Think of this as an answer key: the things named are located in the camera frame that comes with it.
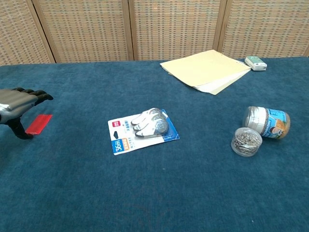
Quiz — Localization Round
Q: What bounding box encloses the teal blue table cloth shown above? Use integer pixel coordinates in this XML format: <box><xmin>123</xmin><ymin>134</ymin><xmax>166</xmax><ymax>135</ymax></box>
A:
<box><xmin>0</xmin><ymin>57</ymin><xmax>309</xmax><ymax>232</ymax></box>

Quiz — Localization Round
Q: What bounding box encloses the correction tape blister pack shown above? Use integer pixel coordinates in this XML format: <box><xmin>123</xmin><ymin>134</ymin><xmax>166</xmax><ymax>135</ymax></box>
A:
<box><xmin>107</xmin><ymin>107</ymin><xmax>180</xmax><ymax>156</ymax></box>

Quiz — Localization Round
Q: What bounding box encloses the clear paper clip tub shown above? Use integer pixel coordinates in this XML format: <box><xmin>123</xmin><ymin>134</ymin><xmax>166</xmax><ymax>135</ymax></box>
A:
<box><xmin>231</xmin><ymin>128</ymin><xmax>263</xmax><ymax>158</ymax></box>

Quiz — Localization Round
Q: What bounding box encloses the woven rattan folding screen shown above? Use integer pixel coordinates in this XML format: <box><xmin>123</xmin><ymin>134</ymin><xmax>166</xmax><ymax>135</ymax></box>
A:
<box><xmin>0</xmin><ymin>0</ymin><xmax>309</xmax><ymax>66</ymax></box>

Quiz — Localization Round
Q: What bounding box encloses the red rectangular block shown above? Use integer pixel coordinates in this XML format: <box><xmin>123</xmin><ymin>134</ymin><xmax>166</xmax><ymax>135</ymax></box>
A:
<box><xmin>25</xmin><ymin>114</ymin><xmax>53</xmax><ymax>135</ymax></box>

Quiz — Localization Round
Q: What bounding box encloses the small green white packet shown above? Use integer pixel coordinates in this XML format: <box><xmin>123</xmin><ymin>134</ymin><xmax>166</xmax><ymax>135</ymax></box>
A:
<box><xmin>244</xmin><ymin>56</ymin><xmax>267</xmax><ymax>72</ymax></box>

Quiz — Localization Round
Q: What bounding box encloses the clear jar with blue label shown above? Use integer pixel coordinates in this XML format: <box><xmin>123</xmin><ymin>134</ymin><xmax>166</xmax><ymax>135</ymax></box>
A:
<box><xmin>242</xmin><ymin>106</ymin><xmax>291</xmax><ymax>140</ymax></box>

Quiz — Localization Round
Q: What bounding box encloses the cream loose-leaf paper stack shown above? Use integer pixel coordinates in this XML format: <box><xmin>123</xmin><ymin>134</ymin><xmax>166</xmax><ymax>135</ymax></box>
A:
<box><xmin>159</xmin><ymin>49</ymin><xmax>252</xmax><ymax>96</ymax></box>

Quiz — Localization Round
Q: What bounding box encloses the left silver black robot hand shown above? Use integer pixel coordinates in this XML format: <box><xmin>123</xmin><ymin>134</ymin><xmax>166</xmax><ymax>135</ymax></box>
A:
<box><xmin>0</xmin><ymin>87</ymin><xmax>54</xmax><ymax>140</ymax></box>

